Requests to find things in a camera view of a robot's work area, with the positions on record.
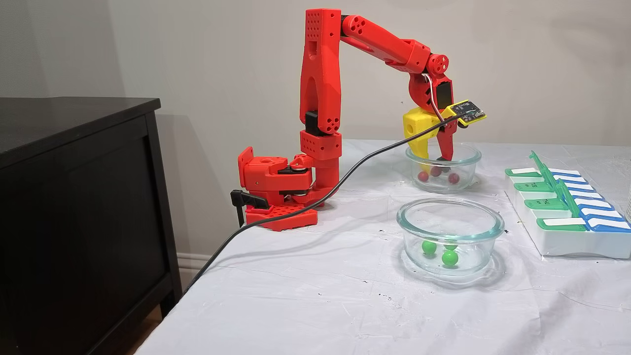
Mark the weekly pill organizer box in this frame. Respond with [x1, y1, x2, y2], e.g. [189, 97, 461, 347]
[504, 150, 631, 259]

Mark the black camera cable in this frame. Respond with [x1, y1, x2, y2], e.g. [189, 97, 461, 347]
[182, 112, 469, 295]

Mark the black table clamp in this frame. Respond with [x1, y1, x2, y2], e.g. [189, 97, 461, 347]
[230, 189, 270, 228]

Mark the black cabinet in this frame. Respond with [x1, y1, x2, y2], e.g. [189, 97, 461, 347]
[0, 97, 183, 355]

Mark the glass bowl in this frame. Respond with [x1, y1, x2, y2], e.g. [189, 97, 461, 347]
[405, 142, 482, 194]
[396, 197, 506, 277]

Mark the camera board on yellow mount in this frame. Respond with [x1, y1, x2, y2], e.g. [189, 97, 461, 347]
[441, 100, 488, 129]

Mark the white table cloth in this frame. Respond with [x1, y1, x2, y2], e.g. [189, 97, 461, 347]
[134, 139, 631, 355]

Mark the white baseboard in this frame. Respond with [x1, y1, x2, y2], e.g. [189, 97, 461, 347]
[176, 252, 213, 285]

